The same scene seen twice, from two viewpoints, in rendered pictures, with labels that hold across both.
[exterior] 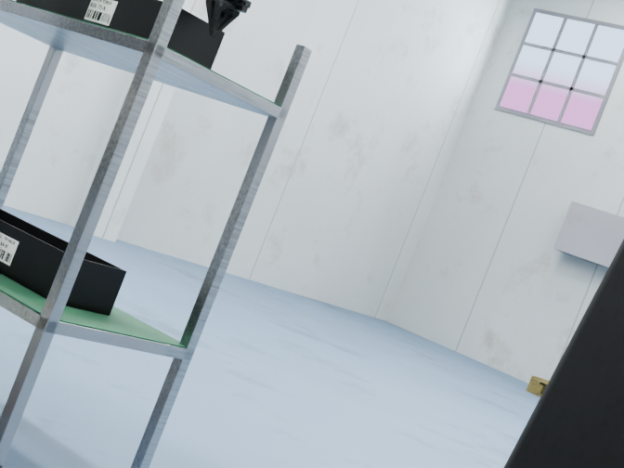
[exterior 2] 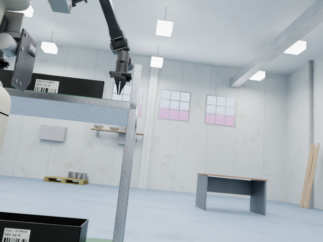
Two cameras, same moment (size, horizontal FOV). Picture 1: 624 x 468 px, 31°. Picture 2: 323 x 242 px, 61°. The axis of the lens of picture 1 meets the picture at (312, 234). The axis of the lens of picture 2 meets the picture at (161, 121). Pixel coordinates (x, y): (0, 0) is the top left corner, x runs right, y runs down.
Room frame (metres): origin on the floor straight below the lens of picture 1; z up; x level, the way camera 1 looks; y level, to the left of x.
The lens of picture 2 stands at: (1.46, 1.03, 0.70)
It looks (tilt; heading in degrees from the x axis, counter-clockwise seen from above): 10 degrees up; 318
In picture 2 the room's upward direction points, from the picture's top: 6 degrees clockwise
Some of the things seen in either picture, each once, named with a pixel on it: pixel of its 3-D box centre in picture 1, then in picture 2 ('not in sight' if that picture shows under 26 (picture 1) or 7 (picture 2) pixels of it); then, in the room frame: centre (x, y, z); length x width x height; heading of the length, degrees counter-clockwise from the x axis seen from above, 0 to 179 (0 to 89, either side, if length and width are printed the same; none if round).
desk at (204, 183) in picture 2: not in sight; (229, 193); (4.97, -4.45, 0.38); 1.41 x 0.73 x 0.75; 55
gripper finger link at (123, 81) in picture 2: (216, 16); (117, 84); (2.50, 0.38, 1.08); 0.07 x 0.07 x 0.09; 52
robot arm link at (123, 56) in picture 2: not in sight; (123, 58); (2.50, 0.37, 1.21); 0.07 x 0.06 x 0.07; 128
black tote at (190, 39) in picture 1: (114, 20); (41, 91); (2.71, 0.63, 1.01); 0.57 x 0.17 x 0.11; 51
